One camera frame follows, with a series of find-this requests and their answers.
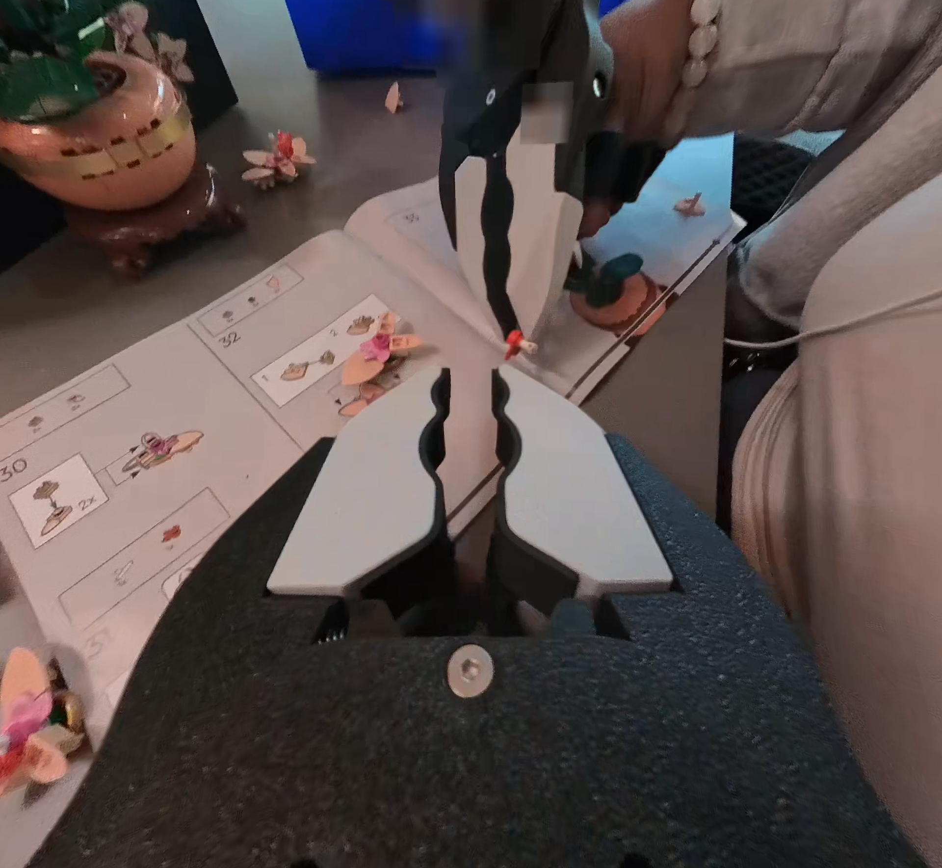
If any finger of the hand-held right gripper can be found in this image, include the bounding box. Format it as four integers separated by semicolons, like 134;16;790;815
439;135;510;341
492;139;587;355

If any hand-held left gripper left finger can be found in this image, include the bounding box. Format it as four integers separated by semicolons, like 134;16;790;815
265;367;452;599

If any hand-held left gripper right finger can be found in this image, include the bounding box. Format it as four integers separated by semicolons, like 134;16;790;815
491;365;676;597

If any pink brick orchid flower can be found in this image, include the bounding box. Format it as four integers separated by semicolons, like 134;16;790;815
339;309;425;418
0;646;91;804
240;130;318;189

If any person's right forearm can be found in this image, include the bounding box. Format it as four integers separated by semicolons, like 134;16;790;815
680;0;942;142

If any grey desk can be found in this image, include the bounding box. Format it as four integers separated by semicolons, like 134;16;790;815
0;0;737;868

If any person's right hand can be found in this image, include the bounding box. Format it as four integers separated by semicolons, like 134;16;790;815
600;0;699;148

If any blue plastic bin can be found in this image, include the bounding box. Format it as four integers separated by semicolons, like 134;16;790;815
258;0;665;76

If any open instruction booklet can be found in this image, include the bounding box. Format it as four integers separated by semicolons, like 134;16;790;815
0;172;749;731

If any dark brick set box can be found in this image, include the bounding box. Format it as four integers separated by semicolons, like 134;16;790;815
0;0;241;274

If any person's beige clothing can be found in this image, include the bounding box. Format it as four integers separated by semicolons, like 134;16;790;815
725;69;942;868

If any brick orchid plant model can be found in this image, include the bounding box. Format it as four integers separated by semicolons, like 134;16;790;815
0;0;248;277

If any white bead bracelet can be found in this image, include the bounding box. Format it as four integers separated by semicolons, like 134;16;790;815
636;0;727;149

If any white cord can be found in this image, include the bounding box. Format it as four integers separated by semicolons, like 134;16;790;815
724;289;942;351

